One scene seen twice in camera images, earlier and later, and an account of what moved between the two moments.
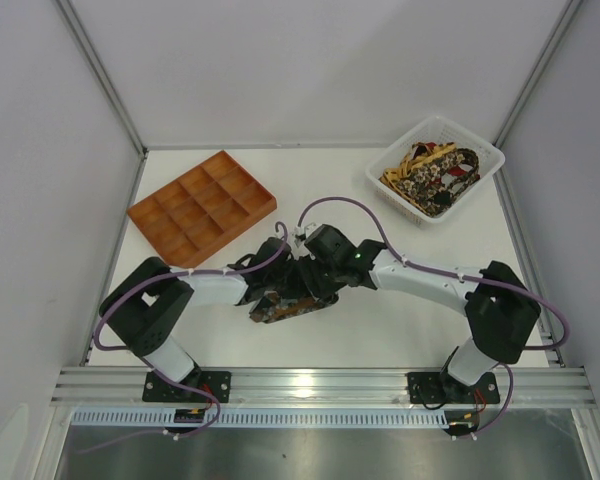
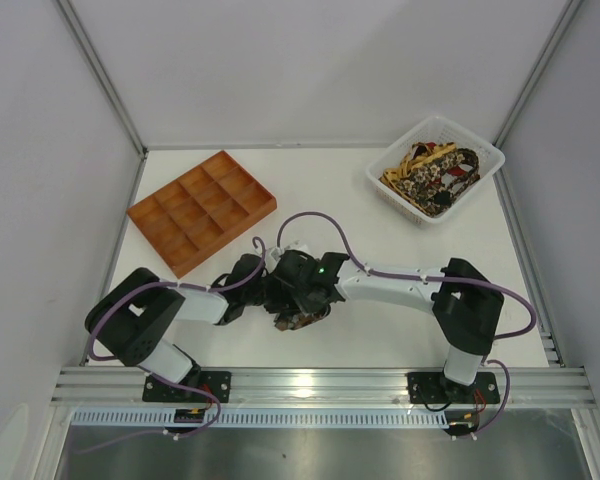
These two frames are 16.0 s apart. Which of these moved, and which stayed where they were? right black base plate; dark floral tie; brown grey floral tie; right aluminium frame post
Moved: brown grey floral tie
Stayed: dark floral tie; right black base plate; right aluminium frame post
